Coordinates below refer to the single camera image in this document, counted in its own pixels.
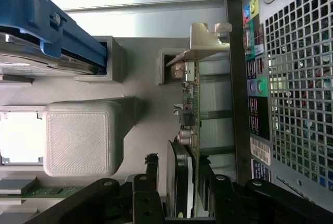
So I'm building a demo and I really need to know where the open black PC case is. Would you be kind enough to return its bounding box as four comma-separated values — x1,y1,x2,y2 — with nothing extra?
225,0,333,209

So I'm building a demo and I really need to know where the green loose RAM stick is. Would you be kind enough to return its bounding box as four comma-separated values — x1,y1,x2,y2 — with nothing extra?
22,184,86,198

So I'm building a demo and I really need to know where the grey printed parts rack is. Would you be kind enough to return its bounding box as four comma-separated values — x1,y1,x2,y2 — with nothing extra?
0,35,202,224

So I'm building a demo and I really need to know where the silver hard disk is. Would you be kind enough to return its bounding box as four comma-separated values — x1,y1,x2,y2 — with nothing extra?
0,32,101,76

